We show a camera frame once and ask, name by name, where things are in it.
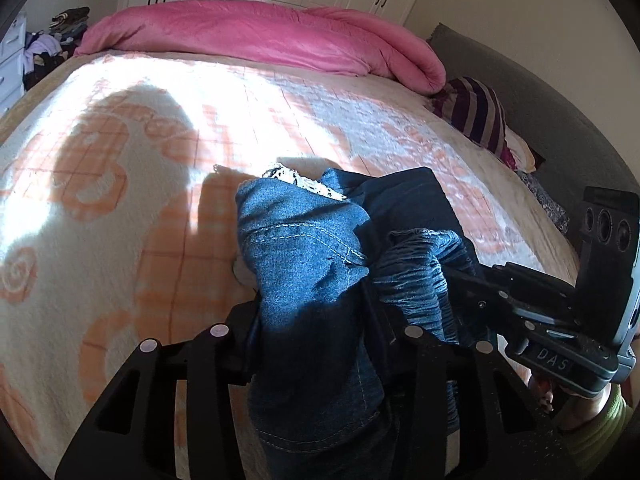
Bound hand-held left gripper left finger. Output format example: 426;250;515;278
95;302;263;480

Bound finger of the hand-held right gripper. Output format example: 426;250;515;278
441;266;512;347

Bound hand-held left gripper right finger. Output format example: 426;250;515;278
360;282;557;480

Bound blue denim pants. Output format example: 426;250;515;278
234;161;497;480

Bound person's right forearm green sleeve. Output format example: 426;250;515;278
555;387;638;478

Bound person's right hand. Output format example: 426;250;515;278
527;377;613;433

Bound blue patterned cloth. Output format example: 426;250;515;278
516;170;572;234

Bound cream pillow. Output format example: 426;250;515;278
504;127;540;172

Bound purple striped pillow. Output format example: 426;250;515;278
430;76;519;169

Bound grey headboard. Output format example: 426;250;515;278
426;22;640;243

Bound orange and white bed blanket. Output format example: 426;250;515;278
0;52;582;480

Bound pink duvet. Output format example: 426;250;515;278
75;0;447;96

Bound pile of clothes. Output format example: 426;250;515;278
22;6;92;90

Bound white chest of drawers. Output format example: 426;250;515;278
0;11;29;117

